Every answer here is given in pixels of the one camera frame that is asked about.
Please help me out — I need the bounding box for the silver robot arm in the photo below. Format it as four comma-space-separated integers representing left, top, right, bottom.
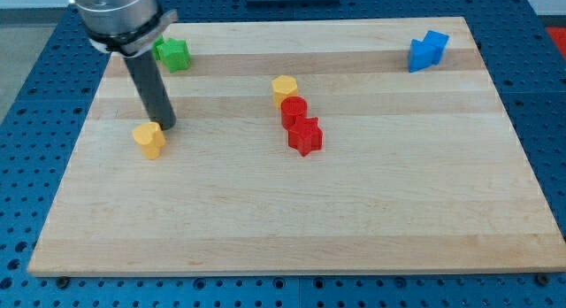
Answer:
72, 0, 178, 58

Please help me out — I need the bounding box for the yellow hexagon block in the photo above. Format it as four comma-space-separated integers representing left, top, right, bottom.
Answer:
272, 75, 298, 109

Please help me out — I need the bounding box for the red star block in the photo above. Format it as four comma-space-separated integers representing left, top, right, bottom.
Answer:
287, 117, 324, 157

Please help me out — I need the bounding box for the red cylinder block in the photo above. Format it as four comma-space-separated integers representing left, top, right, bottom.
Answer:
280, 96, 308, 129

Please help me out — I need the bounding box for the wooden board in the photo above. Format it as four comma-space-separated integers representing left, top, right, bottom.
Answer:
28, 17, 565, 277

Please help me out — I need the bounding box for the yellow heart block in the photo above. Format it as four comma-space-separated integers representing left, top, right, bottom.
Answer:
132, 122, 166, 159

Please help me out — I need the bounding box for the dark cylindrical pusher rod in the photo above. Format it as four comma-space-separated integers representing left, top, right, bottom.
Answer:
125, 51, 177, 130

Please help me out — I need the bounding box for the green block behind star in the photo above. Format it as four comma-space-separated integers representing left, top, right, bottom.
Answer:
152, 35, 164, 61

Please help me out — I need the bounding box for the blue pentagon block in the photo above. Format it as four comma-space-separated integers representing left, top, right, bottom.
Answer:
408, 39, 436, 73

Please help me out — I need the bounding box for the blue cube block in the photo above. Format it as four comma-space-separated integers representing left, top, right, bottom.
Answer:
424, 30, 449, 65

